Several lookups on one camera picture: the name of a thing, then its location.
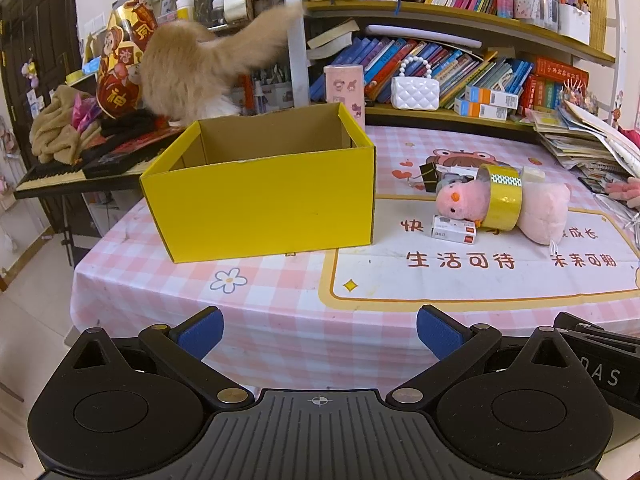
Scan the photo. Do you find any white staples box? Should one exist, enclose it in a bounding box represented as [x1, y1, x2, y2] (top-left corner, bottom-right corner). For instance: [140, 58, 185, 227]
[431, 214, 477, 245]

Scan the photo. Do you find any pink plush pig toy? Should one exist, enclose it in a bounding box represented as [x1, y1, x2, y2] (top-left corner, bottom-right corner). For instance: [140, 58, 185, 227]
[518, 182, 570, 246]

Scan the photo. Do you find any gold tape roll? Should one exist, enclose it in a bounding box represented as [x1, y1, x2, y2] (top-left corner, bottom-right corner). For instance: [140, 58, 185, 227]
[476, 165, 523, 231]

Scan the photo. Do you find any black binder clip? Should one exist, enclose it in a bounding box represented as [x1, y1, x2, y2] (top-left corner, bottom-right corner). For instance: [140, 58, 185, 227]
[420, 162, 440, 193]

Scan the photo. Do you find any pink plush chick toy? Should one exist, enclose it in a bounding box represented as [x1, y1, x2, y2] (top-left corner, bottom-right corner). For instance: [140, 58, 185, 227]
[435, 180, 490, 223]

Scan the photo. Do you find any pink checkered table mat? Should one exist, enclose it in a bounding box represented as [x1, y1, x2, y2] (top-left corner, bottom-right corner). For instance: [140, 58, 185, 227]
[70, 127, 639, 390]

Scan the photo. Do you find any pink fluffy glove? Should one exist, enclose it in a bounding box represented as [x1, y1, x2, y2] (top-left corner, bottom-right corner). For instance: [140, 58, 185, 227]
[605, 177, 640, 209]

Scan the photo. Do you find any grey elephant toy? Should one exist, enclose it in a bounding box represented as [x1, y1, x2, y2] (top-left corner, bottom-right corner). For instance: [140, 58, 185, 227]
[435, 172, 474, 193]

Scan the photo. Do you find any black keyboard piano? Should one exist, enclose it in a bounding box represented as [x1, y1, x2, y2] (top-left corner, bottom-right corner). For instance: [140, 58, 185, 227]
[14, 127, 183, 200]

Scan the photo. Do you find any stack of papers and magazines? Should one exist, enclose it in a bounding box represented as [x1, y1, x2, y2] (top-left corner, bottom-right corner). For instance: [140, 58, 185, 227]
[526, 101, 639, 178]

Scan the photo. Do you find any yellow cardboard box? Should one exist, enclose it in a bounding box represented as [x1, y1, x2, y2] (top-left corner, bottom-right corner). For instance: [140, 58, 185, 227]
[140, 103, 376, 263]

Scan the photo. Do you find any orange blue white box lower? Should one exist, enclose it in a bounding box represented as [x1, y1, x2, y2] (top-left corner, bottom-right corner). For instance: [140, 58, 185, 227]
[454, 99, 509, 122]

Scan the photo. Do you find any orange blue white box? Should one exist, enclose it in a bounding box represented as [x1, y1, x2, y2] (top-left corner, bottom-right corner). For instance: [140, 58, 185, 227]
[464, 86, 520, 110]
[454, 99, 509, 122]

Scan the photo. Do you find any beige crumpled cloth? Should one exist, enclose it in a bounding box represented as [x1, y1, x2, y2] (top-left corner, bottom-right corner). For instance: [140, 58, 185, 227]
[29, 84, 102, 166]

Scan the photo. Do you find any orange blue white box upper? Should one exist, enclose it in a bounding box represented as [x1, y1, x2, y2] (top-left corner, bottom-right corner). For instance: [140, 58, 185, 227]
[464, 86, 520, 110]

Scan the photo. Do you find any red gold monkey decoration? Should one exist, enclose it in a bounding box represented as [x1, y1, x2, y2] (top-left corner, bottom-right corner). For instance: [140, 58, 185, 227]
[96, 0, 157, 119]

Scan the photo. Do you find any white quilted pearl handbag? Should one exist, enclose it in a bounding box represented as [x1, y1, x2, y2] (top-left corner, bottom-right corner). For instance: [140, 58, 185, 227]
[390, 55, 440, 110]

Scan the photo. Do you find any orange and white cat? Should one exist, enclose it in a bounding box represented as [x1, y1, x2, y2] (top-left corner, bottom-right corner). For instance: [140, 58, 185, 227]
[140, 2, 304, 126]

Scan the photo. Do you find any pink cylindrical pen holder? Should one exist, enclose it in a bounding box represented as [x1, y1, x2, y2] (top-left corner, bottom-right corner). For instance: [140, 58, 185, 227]
[323, 64, 366, 130]

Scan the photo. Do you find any red dictionary book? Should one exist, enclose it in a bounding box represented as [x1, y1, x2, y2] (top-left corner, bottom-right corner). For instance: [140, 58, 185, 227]
[533, 56, 589, 87]

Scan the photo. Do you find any wooden bookshelf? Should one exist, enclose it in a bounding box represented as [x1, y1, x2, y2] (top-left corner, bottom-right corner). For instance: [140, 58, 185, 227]
[286, 0, 626, 143]

